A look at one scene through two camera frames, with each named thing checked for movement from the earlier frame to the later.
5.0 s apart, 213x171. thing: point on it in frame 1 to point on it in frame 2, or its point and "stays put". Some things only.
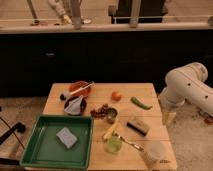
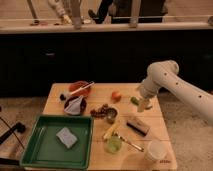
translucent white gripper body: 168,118 to 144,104
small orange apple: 116,96 stays put
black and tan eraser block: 139,127 stays put
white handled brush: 88,85 stays put
